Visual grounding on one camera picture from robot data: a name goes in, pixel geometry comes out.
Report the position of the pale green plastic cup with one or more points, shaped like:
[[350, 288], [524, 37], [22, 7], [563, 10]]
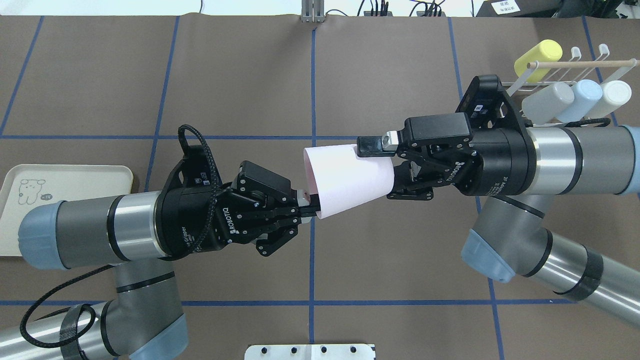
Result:
[[615, 94]]

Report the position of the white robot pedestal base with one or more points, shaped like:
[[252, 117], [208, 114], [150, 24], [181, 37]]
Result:
[[327, 351]]

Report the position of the aluminium frame post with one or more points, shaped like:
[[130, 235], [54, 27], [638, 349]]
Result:
[[313, 11]]

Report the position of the wooden rack handle rod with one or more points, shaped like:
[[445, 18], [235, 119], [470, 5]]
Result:
[[631, 63]]

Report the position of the grey plastic cup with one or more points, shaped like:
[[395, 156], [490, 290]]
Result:
[[544, 105]]

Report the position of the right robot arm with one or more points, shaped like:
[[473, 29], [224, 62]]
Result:
[[510, 239]]

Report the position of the cream rabbit tray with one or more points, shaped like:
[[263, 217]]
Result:
[[27, 186]]

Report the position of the white wire cup rack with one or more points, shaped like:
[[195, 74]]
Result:
[[534, 80]]

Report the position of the blue cup front row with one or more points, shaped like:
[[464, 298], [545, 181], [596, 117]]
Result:
[[587, 94]]

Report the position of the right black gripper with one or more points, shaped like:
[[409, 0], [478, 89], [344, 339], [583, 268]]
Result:
[[502, 161]]

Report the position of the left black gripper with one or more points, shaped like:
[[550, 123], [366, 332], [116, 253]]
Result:
[[186, 220]]

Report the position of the pink plastic cup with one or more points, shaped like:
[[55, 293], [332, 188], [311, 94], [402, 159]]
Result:
[[343, 180]]

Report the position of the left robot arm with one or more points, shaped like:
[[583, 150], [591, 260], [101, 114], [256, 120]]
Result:
[[138, 236]]

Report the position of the yellow plastic cup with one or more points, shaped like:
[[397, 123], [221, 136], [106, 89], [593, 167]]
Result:
[[547, 50]]

